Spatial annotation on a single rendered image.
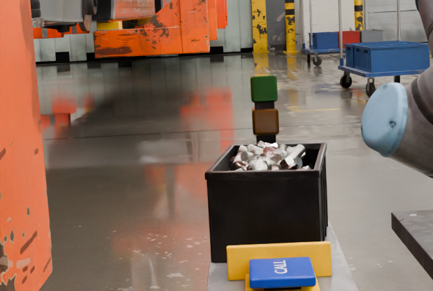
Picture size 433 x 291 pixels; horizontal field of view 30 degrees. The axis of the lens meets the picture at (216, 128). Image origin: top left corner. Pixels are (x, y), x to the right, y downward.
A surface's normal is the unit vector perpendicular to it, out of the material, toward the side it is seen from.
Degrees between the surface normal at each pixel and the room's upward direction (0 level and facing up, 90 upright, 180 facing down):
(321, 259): 90
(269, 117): 90
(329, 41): 90
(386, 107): 65
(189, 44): 90
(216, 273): 0
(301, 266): 0
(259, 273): 0
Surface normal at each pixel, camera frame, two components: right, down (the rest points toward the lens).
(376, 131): -0.88, -0.34
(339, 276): -0.06, -0.99
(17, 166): 1.00, -0.05
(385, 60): 0.08, 0.14
